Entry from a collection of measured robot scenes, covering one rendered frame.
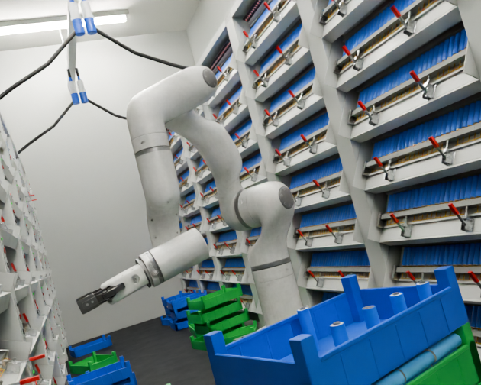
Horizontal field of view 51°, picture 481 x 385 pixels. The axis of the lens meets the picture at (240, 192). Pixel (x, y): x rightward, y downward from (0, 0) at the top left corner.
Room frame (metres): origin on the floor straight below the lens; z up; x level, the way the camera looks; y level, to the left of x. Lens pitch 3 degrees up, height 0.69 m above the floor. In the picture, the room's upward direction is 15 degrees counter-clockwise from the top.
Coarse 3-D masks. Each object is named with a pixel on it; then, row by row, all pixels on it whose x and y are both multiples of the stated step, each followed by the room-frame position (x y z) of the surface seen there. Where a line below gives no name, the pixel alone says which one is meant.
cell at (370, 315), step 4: (364, 308) 0.64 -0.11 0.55; (368, 308) 0.64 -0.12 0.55; (372, 308) 0.64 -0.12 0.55; (364, 312) 0.64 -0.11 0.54; (368, 312) 0.64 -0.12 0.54; (372, 312) 0.64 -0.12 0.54; (376, 312) 0.64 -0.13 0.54; (364, 316) 0.64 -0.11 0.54; (368, 316) 0.64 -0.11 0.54; (372, 316) 0.64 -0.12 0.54; (376, 316) 0.64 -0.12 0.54; (364, 320) 0.64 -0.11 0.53; (368, 320) 0.64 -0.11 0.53; (372, 320) 0.64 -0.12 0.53; (376, 320) 0.64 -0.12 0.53; (368, 324) 0.64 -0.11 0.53; (372, 324) 0.64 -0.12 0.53; (376, 324) 0.64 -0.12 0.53; (368, 328) 0.64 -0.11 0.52
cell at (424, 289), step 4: (424, 280) 0.71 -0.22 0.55; (416, 284) 0.71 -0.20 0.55; (420, 284) 0.71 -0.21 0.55; (424, 284) 0.70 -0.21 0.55; (428, 284) 0.70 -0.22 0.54; (420, 288) 0.71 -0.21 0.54; (424, 288) 0.70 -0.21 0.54; (428, 288) 0.70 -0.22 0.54; (420, 292) 0.71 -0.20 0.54; (424, 292) 0.70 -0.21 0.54; (428, 292) 0.70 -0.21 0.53; (420, 296) 0.71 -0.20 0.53; (424, 296) 0.70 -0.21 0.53; (428, 296) 0.70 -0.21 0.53; (420, 300) 0.71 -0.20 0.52
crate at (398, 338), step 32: (352, 288) 0.84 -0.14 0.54; (384, 288) 0.81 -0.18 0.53; (416, 288) 0.76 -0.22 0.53; (448, 288) 0.69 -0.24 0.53; (288, 320) 0.77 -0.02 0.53; (320, 320) 0.81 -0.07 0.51; (352, 320) 0.85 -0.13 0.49; (384, 320) 0.82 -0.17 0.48; (416, 320) 0.64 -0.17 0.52; (448, 320) 0.68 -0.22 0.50; (224, 352) 0.68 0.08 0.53; (256, 352) 0.73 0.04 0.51; (288, 352) 0.77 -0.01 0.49; (320, 352) 0.74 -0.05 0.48; (352, 352) 0.57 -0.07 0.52; (384, 352) 0.60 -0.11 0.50; (416, 352) 0.63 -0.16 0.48; (224, 384) 0.67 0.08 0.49; (256, 384) 0.61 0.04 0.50; (288, 384) 0.56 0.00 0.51; (320, 384) 0.54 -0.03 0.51; (352, 384) 0.56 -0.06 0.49
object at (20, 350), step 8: (0, 344) 1.36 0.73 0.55; (8, 344) 1.37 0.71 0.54; (16, 344) 1.37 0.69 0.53; (24, 344) 1.38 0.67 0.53; (8, 352) 1.36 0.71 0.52; (16, 352) 1.37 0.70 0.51; (24, 352) 1.38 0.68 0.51; (8, 360) 1.36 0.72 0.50; (16, 360) 1.37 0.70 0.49; (24, 368) 1.31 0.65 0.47; (8, 376) 1.17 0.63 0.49; (16, 376) 1.18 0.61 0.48
